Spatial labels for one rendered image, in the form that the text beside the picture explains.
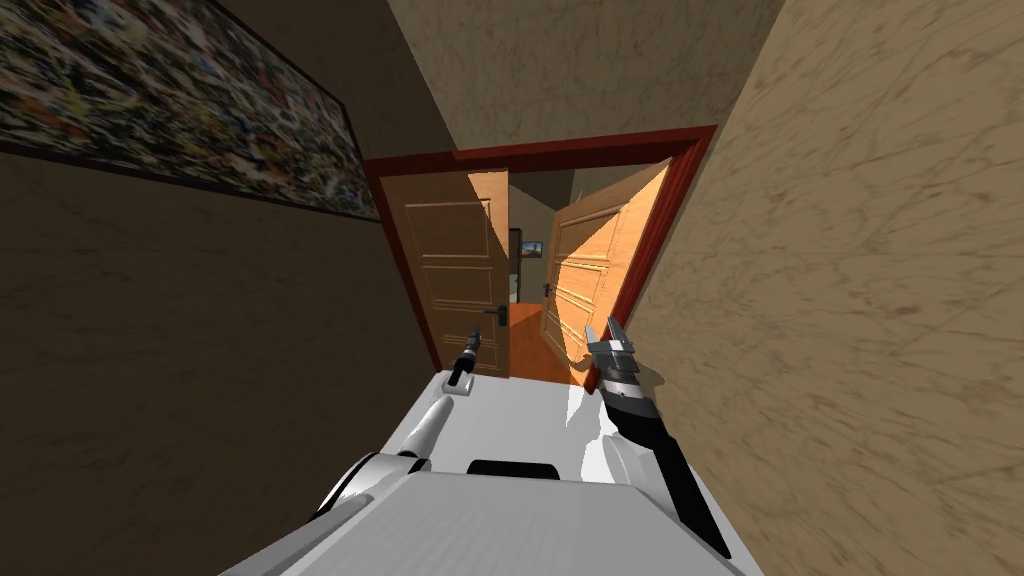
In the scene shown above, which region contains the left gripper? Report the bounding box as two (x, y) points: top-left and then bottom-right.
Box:
(447, 326), (482, 390)

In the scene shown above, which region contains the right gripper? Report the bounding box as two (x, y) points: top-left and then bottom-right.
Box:
(583, 315), (643, 393)

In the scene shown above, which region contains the brown wooden door leaf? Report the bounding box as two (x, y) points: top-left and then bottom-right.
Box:
(379, 168), (512, 379)
(539, 163), (673, 387)

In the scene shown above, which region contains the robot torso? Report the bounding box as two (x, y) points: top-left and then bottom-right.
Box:
(217, 459), (766, 576)

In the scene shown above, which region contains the large colourful speckled wall painting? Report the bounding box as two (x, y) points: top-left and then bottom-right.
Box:
(0, 0), (382, 223)

